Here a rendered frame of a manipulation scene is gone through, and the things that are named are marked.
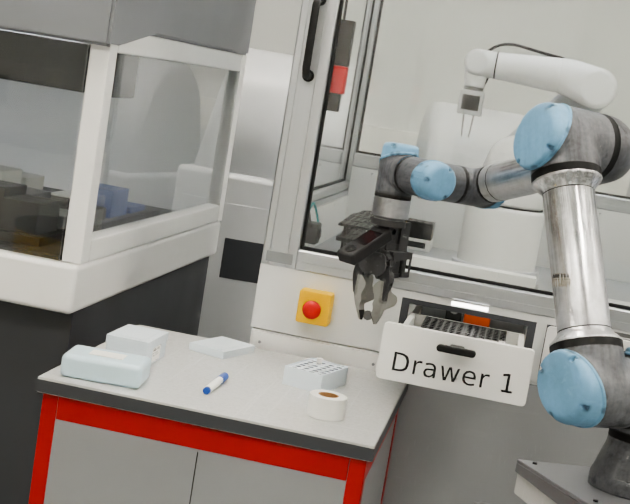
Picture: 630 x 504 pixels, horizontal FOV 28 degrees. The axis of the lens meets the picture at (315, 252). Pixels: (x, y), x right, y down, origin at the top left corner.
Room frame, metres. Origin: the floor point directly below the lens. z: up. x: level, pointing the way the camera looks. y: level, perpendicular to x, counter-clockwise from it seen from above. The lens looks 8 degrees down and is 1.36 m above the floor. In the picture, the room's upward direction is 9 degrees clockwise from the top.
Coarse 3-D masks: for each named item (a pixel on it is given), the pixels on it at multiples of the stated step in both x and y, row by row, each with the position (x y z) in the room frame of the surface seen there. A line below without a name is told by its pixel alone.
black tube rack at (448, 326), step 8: (424, 320) 2.62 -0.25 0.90; (432, 320) 2.64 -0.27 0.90; (440, 320) 2.65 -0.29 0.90; (448, 320) 2.67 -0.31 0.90; (432, 328) 2.54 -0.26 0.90; (440, 328) 2.56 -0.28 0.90; (448, 328) 2.57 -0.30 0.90; (456, 328) 2.59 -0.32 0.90; (464, 328) 2.60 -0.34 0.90; (472, 328) 2.62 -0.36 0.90; (480, 328) 2.63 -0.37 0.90; (488, 328) 2.65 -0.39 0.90; (472, 336) 2.53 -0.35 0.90; (480, 336) 2.54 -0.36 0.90; (488, 336) 2.56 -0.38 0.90; (496, 336) 2.58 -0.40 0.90; (504, 336) 2.59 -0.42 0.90
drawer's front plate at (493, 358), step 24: (384, 336) 2.37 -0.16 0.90; (408, 336) 2.36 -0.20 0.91; (432, 336) 2.36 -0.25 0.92; (456, 336) 2.35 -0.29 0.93; (384, 360) 2.37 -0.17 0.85; (432, 360) 2.36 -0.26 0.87; (456, 360) 2.35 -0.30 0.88; (480, 360) 2.34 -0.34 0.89; (504, 360) 2.33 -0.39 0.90; (528, 360) 2.33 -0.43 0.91; (432, 384) 2.35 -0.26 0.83; (456, 384) 2.35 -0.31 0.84; (504, 384) 2.33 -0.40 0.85; (528, 384) 2.33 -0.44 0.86
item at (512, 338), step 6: (408, 318) 2.65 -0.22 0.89; (414, 318) 2.71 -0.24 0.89; (420, 318) 2.71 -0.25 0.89; (408, 324) 2.58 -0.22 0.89; (414, 324) 2.72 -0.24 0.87; (420, 324) 2.71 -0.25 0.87; (504, 330) 2.69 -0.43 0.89; (510, 336) 2.68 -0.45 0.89; (516, 336) 2.68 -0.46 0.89; (522, 336) 2.65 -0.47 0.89; (510, 342) 2.68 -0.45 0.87; (516, 342) 2.68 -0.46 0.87; (522, 342) 2.58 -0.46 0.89
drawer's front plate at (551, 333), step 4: (548, 328) 2.63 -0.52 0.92; (552, 328) 2.63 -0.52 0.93; (556, 328) 2.63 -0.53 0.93; (548, 332) 2.63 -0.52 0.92; (552, 332) 2.63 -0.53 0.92; (556, 332) 2.63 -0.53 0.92; (548, 336) 2.63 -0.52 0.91; (552, 336) 2.63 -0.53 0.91; (548, 340) 2.63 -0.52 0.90; (552, 340) 2.63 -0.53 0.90; (624, 340) 2.61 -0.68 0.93; (544, 344) 2.63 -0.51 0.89; (548, 344) 2.63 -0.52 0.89; (624, 344) 2.61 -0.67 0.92; (628, 344) 2.61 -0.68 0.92; (544, 348) 2.63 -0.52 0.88; (548, 348) 2.63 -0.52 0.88; (624, 348) 2.61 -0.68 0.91; (544, 352) 2.63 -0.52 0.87; (548, 352) 2.63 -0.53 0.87; (544, 356) 2.63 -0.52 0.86; (540, 364) 2.64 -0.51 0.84; (540, 368) 2.63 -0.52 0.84
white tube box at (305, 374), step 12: (312, 360) 2.53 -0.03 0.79; (288, 372) 2.43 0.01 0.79; (300, 372) 2.42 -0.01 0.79; (312, 372) 2.41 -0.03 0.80; (324, 372) 2.44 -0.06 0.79; (336, 372) 2.46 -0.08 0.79; (288, 384) 2.43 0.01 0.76; (300, 384) 2.42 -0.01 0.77; (312, 384) 2.41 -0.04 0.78; (324, 384) 2.42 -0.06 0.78; (336, 384) 2.47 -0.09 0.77
